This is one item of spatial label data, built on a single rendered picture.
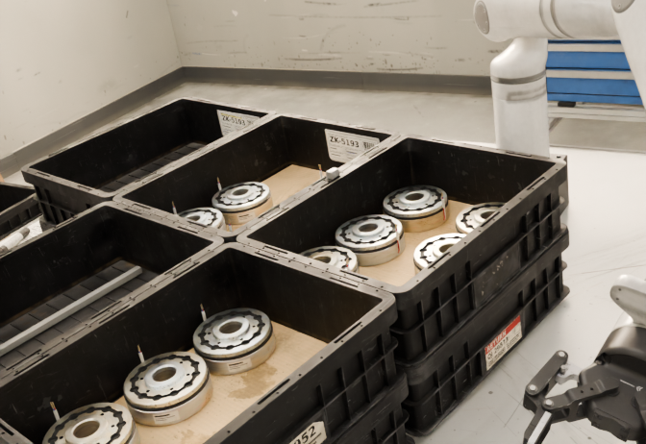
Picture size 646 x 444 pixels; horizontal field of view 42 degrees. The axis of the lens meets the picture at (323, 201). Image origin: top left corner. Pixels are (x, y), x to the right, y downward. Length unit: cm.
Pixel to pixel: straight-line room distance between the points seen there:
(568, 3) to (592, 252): 46
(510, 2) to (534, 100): 20
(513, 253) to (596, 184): 56
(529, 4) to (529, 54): 18
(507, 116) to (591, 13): 34
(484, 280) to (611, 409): 40
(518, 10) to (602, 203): 47
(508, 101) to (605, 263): 31
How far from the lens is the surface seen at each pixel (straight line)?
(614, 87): 314
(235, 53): 504
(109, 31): 493
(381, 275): 121
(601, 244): 150
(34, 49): 460
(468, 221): 125
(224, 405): 103
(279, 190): 152
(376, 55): 450
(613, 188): 169
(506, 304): 118
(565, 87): 319
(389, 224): 127
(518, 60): 146
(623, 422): 77
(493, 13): 140
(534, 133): 150
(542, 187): 120
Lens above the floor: 145
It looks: 25 degrees down
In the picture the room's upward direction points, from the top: 10 degrees counter-clockwise
